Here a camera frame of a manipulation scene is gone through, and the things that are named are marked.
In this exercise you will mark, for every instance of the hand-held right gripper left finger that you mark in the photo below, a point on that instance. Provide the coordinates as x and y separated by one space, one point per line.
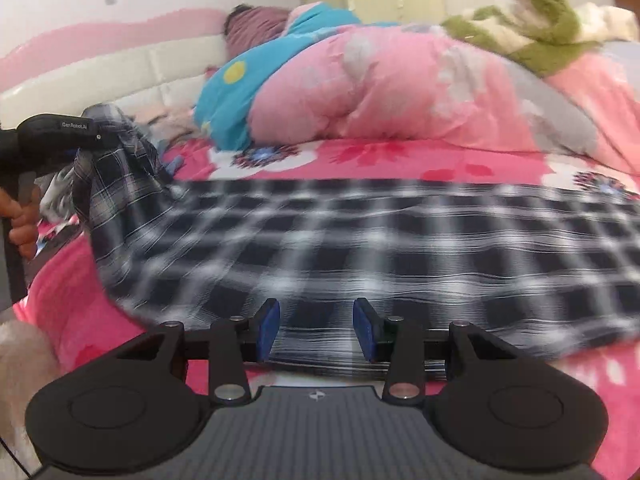
267 330

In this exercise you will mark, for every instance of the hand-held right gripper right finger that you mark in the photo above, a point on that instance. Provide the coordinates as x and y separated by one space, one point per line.
362 330

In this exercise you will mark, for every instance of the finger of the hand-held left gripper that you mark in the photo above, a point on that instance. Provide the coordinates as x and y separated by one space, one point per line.
107 139

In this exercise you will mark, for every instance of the black white plaid pants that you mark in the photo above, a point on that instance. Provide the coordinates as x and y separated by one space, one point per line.
350 240

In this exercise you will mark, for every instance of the pale pink crumpled clothes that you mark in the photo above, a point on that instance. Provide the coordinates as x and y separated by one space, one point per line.
165 122

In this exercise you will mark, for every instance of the person's left hand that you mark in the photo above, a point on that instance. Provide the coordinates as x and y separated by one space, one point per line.
22 232

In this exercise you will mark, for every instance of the grey folded garment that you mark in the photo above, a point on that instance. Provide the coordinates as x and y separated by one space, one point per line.
57 195

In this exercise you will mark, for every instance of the blue folded jeans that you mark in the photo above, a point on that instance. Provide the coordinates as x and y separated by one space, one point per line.
172 162

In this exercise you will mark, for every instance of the white pink padded headboard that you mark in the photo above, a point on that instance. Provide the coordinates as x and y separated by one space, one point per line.
125 70

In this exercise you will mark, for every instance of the pink floral bed blanket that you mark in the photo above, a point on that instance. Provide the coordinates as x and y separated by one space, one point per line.
450 160

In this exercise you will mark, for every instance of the person's beige fleece clothing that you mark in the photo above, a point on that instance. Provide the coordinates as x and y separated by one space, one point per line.
25 370

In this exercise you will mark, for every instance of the pink floral duvet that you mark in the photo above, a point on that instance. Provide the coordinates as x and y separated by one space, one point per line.
400 85

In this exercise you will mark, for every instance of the green cream fleece blanket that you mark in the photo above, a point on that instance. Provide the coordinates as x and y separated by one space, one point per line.
545 35

